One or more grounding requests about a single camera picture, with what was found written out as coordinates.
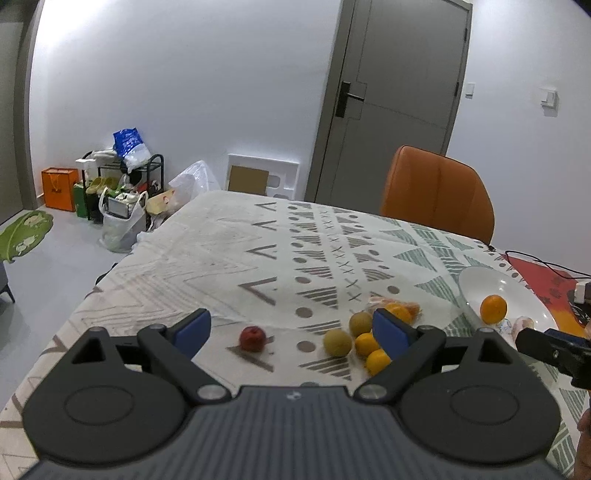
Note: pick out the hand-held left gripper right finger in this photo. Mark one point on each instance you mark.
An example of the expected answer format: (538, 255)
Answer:
(390, 337)

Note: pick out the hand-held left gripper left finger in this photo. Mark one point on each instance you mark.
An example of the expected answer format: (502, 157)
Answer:
(194, 330)

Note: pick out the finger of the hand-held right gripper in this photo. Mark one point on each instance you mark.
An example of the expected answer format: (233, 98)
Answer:
(531, 344)
(565, 336)

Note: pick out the pink peeled grapefruit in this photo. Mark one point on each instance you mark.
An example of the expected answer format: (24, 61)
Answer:
(521, 322)

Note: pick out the brown-green round pear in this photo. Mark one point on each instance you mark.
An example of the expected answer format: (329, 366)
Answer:
(337, 343)
(361, 324)

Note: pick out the white plate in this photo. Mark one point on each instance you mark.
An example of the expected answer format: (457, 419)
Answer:
(485, 281)

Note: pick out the person's right hand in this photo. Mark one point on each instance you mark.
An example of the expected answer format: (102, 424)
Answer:
(585, 443)

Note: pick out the orange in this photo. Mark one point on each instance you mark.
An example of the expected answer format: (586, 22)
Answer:
(493, 308)
(398, 311)
(377, 362)
(368, 344)

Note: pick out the bagged oranges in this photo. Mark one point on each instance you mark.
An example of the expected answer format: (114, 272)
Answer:
(376, 302)

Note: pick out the white charger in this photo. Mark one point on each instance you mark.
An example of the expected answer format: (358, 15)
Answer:
(582, 291)

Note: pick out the red apple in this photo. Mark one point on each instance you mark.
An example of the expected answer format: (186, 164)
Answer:
(251, 339)

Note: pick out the red placemat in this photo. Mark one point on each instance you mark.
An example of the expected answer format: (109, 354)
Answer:
(540, 277)

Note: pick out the patterned tablecloth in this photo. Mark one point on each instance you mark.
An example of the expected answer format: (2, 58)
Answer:
(184, 258)

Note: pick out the white plastic shopping bag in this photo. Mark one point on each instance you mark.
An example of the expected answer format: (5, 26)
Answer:
(117, 230)

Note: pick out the tan paper bag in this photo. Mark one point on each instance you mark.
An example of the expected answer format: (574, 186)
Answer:
(159, 201)

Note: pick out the orange chair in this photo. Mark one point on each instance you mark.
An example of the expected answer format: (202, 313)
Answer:
(434, 194)

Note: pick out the clear plastic bag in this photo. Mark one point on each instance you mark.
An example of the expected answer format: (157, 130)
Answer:
(196, 180)

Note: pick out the brown cardboard sheet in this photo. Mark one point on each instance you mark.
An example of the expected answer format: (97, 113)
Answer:
(249, 180)

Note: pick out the black storage rack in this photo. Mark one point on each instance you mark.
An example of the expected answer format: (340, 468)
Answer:
(157, 173)

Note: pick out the green box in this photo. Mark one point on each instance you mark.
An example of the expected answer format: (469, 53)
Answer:
(81, 198)

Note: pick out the yellow-green slippers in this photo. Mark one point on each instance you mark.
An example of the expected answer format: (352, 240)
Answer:
(99, 184)

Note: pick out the white foam packaging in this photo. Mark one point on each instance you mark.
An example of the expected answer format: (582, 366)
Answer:
(284, 173)

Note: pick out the orange paper bag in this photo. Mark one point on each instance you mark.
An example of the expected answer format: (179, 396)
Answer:
(59, 189)

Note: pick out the grey furniture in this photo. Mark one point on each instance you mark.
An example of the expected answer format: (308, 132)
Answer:
(3, 281)

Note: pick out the green leaf floor mat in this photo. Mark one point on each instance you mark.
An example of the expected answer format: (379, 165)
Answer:
(23, 233)

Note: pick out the blue and white bag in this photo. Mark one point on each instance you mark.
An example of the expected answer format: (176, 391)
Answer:
(127, 141)

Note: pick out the grey door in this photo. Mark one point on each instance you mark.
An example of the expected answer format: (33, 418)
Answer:
(401, 69)

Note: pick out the white light switch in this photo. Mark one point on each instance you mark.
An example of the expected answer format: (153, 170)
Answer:
(549, 97)
(470, 90)

